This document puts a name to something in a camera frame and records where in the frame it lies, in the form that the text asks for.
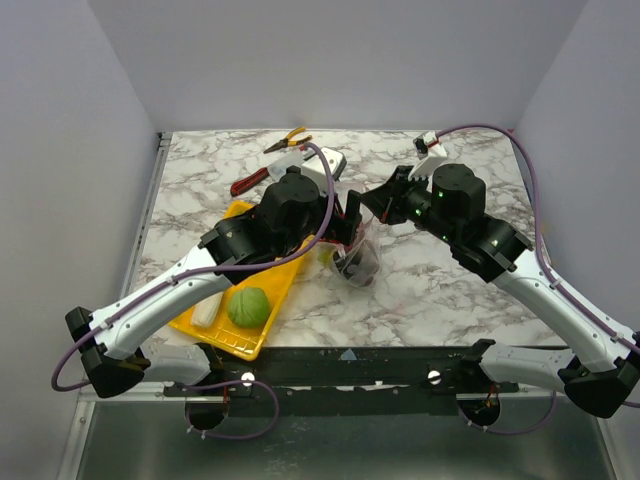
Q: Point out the green cabbage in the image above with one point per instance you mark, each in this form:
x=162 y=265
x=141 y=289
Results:
x=249 y=308

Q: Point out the yellow handled pliers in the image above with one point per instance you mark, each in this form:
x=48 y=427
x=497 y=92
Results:
x=294 y=138

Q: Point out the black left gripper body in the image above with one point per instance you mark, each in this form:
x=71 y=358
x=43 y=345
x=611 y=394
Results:
x=340 y=228

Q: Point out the white leek stalk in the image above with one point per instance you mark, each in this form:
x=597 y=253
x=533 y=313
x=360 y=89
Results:
x=205 y=311

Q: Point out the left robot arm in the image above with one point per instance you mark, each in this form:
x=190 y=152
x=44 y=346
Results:
x=290 y=218

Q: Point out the clear plastic screw box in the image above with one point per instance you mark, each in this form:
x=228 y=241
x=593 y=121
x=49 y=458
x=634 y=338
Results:
x=278 y=168

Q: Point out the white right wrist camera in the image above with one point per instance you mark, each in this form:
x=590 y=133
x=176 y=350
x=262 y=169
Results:
x=431 y=154

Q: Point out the black metal base rail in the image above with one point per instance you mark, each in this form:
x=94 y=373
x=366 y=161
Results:
x=348 y=381

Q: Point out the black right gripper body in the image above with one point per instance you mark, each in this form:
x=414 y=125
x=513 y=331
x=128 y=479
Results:
x=395 y=195

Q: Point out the purple eggplant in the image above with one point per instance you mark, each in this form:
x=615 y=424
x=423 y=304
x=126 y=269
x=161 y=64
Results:
x=360 y=265

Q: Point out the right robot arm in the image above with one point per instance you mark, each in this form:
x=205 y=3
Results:
x=599 y=367

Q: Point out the clear pink dotted zip bag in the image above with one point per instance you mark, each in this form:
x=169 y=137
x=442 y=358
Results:
x=366 y=231

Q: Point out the green grape bunch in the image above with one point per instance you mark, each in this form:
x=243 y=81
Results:
x=325 y=255

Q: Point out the red black utility knife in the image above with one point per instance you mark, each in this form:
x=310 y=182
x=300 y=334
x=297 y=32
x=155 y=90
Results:
x=242 y=186

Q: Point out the yellow plastic tray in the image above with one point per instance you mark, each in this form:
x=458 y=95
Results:
x=242 y=342

